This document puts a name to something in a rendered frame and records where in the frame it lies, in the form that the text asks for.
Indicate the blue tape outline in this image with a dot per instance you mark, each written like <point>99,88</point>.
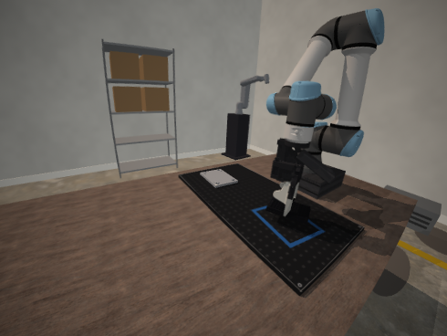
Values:
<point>296,242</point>

